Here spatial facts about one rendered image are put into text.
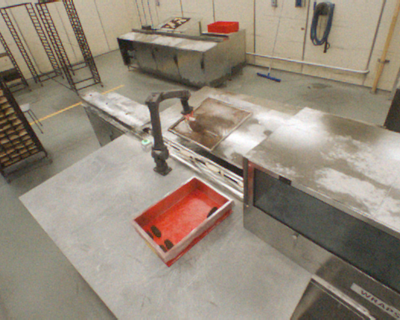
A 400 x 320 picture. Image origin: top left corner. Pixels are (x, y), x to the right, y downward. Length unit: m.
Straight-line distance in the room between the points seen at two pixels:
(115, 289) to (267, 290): 0.69
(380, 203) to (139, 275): 1.04
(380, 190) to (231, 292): 0.71
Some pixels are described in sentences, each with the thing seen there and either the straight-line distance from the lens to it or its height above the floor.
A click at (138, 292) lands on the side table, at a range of 1.32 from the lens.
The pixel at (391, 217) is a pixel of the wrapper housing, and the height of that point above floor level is 1.30.
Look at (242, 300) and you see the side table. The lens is 1.23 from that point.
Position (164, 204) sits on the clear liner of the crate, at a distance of 1.50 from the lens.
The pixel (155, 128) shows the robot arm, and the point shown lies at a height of 1.15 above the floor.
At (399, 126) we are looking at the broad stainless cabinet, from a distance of 2.87.
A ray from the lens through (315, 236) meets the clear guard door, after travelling 1.11.
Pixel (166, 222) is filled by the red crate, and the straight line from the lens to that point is 1.49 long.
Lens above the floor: 1.96
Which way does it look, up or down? 38 degrees down
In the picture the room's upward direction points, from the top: 9 degrees counter-clockwise
